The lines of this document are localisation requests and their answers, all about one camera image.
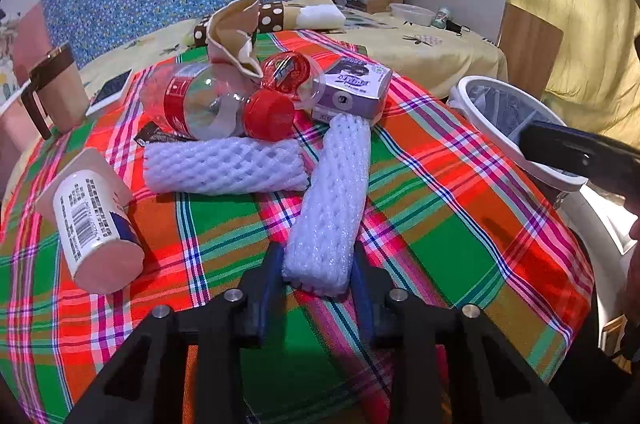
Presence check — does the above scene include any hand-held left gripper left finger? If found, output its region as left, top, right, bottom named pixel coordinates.
left=65, top=242, right=286, bottom=424

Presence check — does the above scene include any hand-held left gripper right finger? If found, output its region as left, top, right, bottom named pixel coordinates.
left=352, top=244, right=576, bottom=424

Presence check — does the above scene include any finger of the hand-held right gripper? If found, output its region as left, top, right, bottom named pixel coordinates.
left=519, top=121, right=640, bottom=205

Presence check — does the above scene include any white foam net sleeve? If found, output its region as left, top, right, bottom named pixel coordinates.
left=281, top=113, right=372, bottom=295
left=142, top=138, right=310, bottom=195

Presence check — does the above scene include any white trash bin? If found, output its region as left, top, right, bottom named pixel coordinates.
left=446, top=75, right=638, bottom=345

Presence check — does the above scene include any brown coffee sachet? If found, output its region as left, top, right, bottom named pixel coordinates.
left=134, top=124, right=187, bottom=148

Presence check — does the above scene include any red clear plastic cup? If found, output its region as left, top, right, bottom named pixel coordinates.
left=260, top=51, right=327, bottom=107

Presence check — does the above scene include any colourful plaid cloth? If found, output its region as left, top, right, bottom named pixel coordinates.
left=0, top=28, right=596, bottom=424

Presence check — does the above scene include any wooden board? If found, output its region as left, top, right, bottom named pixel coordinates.
left=497, top=2, right=565, bottom=100

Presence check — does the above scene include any yellow curtain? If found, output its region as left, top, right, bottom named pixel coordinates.
left=492, top=0, right=640, bottom=139

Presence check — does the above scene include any yellow printed bed sheet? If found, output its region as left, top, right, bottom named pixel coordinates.
left=75, top=0, right=508, bottom=100

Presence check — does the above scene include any white printed paper cup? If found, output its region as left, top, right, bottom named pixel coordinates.
left=35, top=148, right=146, bottom=295

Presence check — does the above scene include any purple cardboard box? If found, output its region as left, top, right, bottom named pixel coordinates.
left=312, top=56, right=393, bottom=122

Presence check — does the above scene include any clear plastic bottle red cap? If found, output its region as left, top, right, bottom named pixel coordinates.
left=140, top=62, right=296, bottom=141

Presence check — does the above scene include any clear plastic container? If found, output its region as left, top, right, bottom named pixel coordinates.
left=389, top=2, right=435, bottom=26

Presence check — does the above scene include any white power bank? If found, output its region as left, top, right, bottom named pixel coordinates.
left=87, top=68, right=135, bottom=109

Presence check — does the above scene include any crumpled beige paper bag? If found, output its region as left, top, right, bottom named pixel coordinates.
left=205, top=0, right=266, bottom=79

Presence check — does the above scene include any brown polka dot pillow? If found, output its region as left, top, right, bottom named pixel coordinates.
left=192, top=1, right=347, bottom=48

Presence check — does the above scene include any beige mug brown handle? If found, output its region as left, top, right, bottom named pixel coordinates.
left=20, top=42, right=91, bottom=139

